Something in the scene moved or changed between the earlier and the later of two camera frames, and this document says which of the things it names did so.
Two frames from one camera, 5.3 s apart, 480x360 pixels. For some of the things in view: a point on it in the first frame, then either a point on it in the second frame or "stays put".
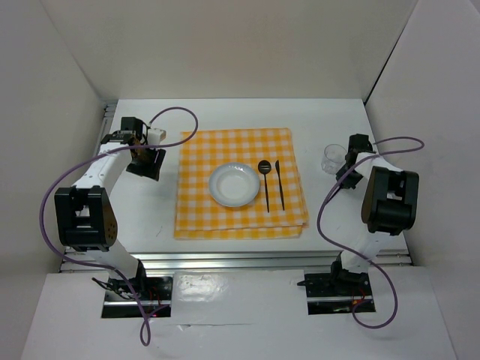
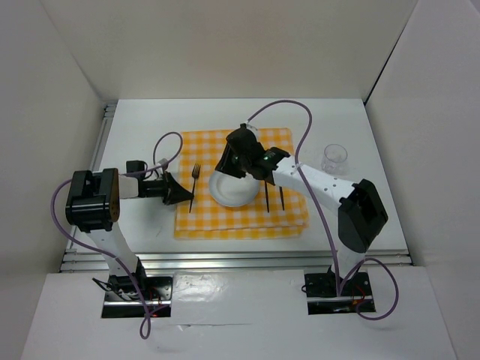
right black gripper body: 350,181 to 242,160
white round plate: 234,184 stays put
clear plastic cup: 334,158 stays put
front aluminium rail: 234,261 stays put
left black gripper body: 143,164 to 154,188
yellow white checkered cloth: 280,209 stays put
